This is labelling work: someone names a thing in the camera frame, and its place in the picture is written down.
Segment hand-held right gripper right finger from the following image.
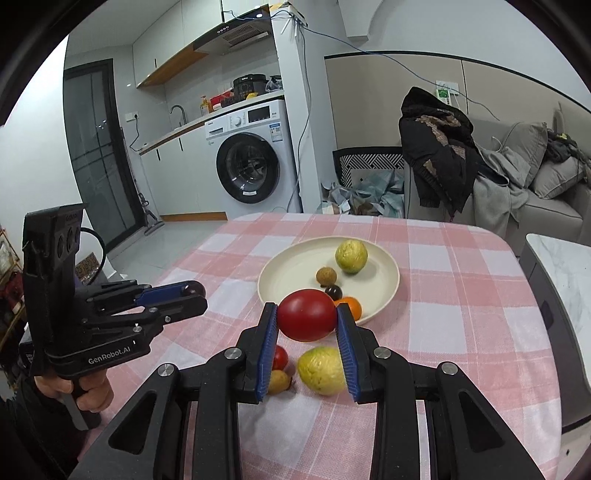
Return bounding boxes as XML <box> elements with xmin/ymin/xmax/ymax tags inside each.
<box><xmin>336</xmin><ymin>305</ymin><xmax>546</xmax><ymax>480</ymax></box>

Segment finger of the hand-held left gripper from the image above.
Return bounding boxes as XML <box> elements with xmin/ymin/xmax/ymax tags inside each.
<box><xmin>87</xmin><ymin>280</ymin><xmax>195</xmax><ymax>306</ymax></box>
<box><xmin>83</xmin><ymin>295</ymin><xmax>209</xmax><ymax>329</ymax></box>

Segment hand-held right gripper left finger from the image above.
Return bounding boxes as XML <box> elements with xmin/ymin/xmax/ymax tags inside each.
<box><xmin>69</xmin><ymin>302</ymin><xmax>279</xmax><ymax>480</ymax></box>

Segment orange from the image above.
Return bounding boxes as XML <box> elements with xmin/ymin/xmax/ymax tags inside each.
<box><xmin>333</xmin><ymin>296</ymin><xmax>362</xmax><ymax>322</ymax></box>

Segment cream round plate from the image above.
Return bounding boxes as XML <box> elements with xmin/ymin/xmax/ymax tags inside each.
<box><xmin>257</xmin><ymin>236</ymin><xmax>400</xmax><ymax>326</ymax></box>

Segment person's left forearm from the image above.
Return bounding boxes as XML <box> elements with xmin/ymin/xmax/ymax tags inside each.
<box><xmin>0</xmin><ymin>364</ymin><xmax>79</xmax><ymax>480</ymax></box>

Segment person's left hand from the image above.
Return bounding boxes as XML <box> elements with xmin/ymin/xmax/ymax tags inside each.
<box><xmin>34</xmin><ymin>368</ymin><xmax>114</xmax><ymax>414</ymax></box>

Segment small tan longan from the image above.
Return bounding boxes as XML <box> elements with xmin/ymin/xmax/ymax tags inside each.
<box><xmin>268</xmin><ymin>369</ymin><xmax>293</xmax><ymax>396</ymax></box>

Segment cluttered shelf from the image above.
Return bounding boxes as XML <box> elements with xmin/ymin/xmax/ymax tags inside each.
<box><xmin>0</xmin><ymin>222</ymin><xmax>28</xmax><ymax>370</ymax></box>

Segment floor mop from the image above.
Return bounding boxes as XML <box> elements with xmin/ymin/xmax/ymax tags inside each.
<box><xmin>121</xmin><ymin>124</ymin><xmax>164</xmax><ymax>234</ymax></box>

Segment pink checkered tablecloth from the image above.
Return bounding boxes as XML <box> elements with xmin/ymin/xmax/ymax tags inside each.
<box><xmin>81</xmin><ymin>213</ymin><xmax>555</xmax><ymax>480</ymax></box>

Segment white counter cabinet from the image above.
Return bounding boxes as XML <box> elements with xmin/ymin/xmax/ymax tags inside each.
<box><xmin>139</xmin><ymin>117</ymin><xmax>218</xmax><ymax>220</ymax></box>

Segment dark glass door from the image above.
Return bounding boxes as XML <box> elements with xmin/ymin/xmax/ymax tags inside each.
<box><xmin>62</xmin><ymin>60</ymin><xmax>144</xmax><ymax>245</ymax></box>

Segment light blue bags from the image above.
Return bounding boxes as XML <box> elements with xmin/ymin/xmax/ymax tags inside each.
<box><xmin>323</xmin><ymin>168</ymin><xmax>404</xmax><ymax>217</ymax></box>

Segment white washing machine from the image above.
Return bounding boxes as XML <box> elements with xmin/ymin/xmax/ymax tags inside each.
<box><xmin>204</xmin><ymin>99</ymin><xmax>301</xmax><ymax>219</ymax></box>

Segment patterned basket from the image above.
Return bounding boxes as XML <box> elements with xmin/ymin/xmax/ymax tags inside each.
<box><xmin>332</xmin><ymin>147</ymin><xmax>407</xmax><ymax>217</ymax></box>

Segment grey blanket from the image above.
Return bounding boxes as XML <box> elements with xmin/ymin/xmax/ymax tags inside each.
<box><xmin>471</xmin><ymin>148</ymin><xmax>529</xmax><ymax>241</ymax></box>

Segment black jacket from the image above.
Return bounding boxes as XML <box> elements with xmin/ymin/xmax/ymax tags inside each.
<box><xmin>399</xmin><ymin>87</ymin><xmax>489</xmax><ymax>217</ymax></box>

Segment black cooker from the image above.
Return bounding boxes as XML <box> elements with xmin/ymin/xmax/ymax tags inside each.
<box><xmin>232</xmin><ymin>74</ymin><xmax>269</xmax><ymax>100</ymax></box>

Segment white marble table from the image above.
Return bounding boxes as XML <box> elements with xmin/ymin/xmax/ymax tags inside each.
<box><xmin>519</xmin><ymin>233</ymin><xmax>591</xmax><ymax>435</ymax></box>

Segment grey sofa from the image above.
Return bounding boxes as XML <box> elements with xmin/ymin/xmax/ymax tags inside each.
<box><xmin>450</xmin><ymin>99</ymin><xmax>591</xmax><ymax>245</ymax></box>

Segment range hood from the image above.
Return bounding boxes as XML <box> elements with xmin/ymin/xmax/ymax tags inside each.
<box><xmin>191</xmin><ymin>4</ymin><xmax>273</xmax><ymax>56</ymax></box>

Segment large grey pillow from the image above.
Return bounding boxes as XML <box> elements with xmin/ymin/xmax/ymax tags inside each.
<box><xmin>496</xmin><ymin>121</ymin><xmax>550</xmax><ymax>188</ymax></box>

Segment small grey pillow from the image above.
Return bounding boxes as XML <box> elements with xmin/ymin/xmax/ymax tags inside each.
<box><xmin>529</xmin><ymin>157</ymin><xmax>585</xmax><ymax>199</ymax></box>

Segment dark clothes pile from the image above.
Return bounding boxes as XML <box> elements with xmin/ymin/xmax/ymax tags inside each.
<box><xmin>547</xmin><ymin>129</ymin><xmax>591</xmax><ymax>185</ymax></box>

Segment white router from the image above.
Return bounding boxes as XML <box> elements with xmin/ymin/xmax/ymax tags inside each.
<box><xmin>270</xmin><ymin>2</ymin><xmax>308</xmax><ymax>26</ymax></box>

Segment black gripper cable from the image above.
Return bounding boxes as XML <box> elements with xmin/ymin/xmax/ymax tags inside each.
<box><xmin>78</xmin><ymin>226</ymin><xmax>110</xmax><ymax>282</ymax></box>

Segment hanging grey cable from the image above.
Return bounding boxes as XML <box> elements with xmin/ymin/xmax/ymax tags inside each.
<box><xmin>286</xmin><ymin>14</ymin><xmax>311</xmax><ymax>213</ymax></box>

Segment white wall cabinet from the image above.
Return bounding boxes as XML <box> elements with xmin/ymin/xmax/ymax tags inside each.
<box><xmin>134</xmin><ymin>0</ymin><xmax>222</xmax><ymax>88</ymax></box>

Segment wall outlet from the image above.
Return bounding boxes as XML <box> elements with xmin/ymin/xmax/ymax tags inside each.
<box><xmin>435</xmin><ymin>80</ymin><xmax>458</xmax><ymax>107</ymax></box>

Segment long wall cable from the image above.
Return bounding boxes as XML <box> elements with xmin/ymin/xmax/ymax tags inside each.
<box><xmin>272</xmin><ymin>9</ymin><xmax>467</xmax><ymax>116</ymax></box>

